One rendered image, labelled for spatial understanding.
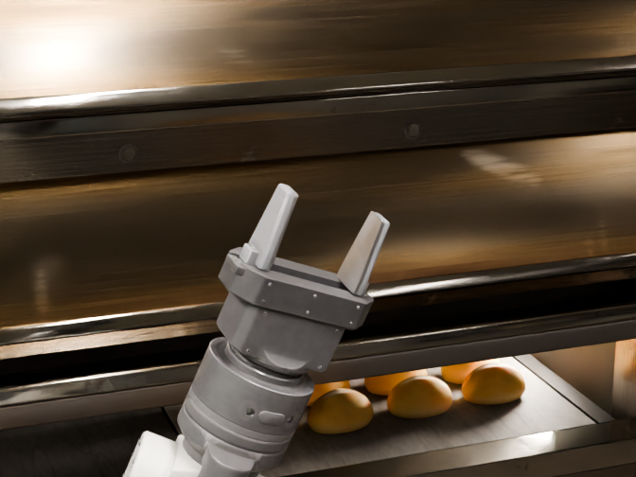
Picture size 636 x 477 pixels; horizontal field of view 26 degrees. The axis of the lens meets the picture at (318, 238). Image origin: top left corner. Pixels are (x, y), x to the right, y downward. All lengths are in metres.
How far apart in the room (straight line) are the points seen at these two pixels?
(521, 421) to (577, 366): 0.16
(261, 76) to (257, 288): 0.62
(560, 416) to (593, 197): 0.37
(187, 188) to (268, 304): 0.65
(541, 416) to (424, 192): 0.46
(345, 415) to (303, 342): 0.92
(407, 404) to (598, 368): 0.29
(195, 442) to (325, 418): 0.91
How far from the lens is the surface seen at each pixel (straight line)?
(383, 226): 1.04
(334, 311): 1.03
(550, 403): 2.09
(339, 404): 1.96
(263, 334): 1.02
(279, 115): 1.62
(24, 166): 1.57
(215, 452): 1.03
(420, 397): 2.01
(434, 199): 1.74
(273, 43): 1.60
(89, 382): 1.51
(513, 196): 1.79
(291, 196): 1.00
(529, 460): 1.94
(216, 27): 1.59
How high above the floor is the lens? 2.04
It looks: 18 degrees down
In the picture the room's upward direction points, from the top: straight up
